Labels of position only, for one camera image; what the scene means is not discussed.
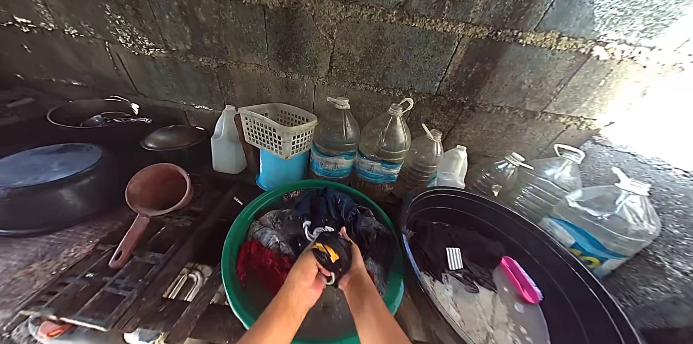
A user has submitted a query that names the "person's right hand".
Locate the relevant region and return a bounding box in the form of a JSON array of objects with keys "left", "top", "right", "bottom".
[{"left": 337, "top": 226, "right": 369, "bottom": 291}]

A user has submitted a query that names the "person's left hand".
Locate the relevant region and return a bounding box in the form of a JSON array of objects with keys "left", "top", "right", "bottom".
[{"left": 285, "top": 244, "right": 332, "bottom": 310}]

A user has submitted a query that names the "black garment with yellow print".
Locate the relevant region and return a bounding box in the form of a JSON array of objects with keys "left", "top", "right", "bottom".
[{"left": 311, "top": 231, "right": 353, "bottom": 288}]

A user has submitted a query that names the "person's right forearm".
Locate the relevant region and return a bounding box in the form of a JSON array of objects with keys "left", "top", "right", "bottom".
[{"left": 343, "top": 273, "right": 413, "bottom": 344}]

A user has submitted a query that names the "person's left forearm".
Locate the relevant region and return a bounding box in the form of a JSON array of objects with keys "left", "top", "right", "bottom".
[{"left": 237, "top": 280, "right": 316, "bottom": 344}]

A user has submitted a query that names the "pile of wet clothes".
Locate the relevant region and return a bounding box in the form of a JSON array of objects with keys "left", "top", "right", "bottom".
[{"left": 236, "top": 187, "right": 398, "bottom": 296}]

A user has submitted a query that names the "light blue plastic bucket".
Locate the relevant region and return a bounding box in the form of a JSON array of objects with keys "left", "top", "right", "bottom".
[{"left": 256, "top": 148, "right": 312, "bottom": 191}]

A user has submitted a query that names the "clear bottle with blue label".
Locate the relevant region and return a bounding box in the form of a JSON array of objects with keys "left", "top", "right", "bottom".
[
  {"left": 310, "top": 96, "right": 361, "bottom": 183},
  {"left": 352, "top": 98, "right": 414, "bottom": 196}
]

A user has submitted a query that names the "green round basin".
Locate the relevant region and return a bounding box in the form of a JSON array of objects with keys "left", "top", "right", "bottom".
[{"left": 221, "top": 179, "right": 405, "bottom": 344}]

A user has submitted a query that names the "clear ribbed plastic bottle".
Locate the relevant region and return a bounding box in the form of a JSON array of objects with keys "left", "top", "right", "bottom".
[{"left": 393, "top": 123, "right": 444, "bottom": 197}]

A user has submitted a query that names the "black wet garment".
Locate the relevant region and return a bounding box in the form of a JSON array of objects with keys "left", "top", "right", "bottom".
[{"left": 410, "top": 221, "right": 506, "bottom": 294}]

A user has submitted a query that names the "white perforated plastic basket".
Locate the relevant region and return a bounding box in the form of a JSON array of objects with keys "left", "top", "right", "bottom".
[{"left": 237, "top": 103, "right": 318, "bottom": 160}]

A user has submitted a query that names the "small whitish plastic bottle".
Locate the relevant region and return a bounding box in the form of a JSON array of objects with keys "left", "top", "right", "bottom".
[{"left": 427, "top": 145, "right": 468, "bottom": 190}]

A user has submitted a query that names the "white plastic jug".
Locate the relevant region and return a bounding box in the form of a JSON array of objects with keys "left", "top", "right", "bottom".
[{"left": 210, "top": 105, "right": 248, "bottom": 175}]

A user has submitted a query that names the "clear plastic bottle, white cap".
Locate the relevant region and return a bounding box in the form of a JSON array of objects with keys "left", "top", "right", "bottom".
[{"left": 467, "top": 152, "right": 534, "bottom": 198}]

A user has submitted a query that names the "dark wooden slatted table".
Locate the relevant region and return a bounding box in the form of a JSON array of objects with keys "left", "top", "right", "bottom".
[{"left": 4, "top": 173, "right": 271, "bottom": 344}]

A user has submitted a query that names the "pink scrubbing brush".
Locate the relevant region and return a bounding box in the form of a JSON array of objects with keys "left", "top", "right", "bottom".
[{"left": 499, "top": 256, "right": 544, "bottom": 305}]

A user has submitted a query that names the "brown plastic dipper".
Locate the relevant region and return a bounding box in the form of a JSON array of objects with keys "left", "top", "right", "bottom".
[{"left": 108, "top": 162, "right": 194, "bottom": 269}]

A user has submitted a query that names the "dark pot with domed lid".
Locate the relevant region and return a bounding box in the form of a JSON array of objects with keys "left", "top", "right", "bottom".
[{"left": 140, "top": 124, "right": 212, "bottom": 176}]

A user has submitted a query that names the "large black basin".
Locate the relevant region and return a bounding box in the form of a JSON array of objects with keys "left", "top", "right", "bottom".
[{"left": 400, "top": 186, "right": 645, "bottom": 344}]

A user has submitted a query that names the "large clear bottle, blue-yellow label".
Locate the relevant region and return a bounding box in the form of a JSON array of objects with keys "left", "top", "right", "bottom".
[{"left": 539, "top": 167, "right": 662, "bottom": 279}]

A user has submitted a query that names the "large dark cooking pot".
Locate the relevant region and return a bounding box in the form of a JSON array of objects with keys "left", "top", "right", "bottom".
[{"left": 0, "top": 143, "right": 126, "bottom": 238}]

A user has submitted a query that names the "wide dark metal pan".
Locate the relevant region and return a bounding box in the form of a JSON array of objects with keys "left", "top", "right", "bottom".
[{"left": 47, "top": 96, "right": 153, "bottom": 143}]

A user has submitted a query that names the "clear bottle with looped handle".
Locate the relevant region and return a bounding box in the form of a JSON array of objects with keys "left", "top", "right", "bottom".
[{"left": 501, "top": 144, "right": 586, "bottom": 224}]

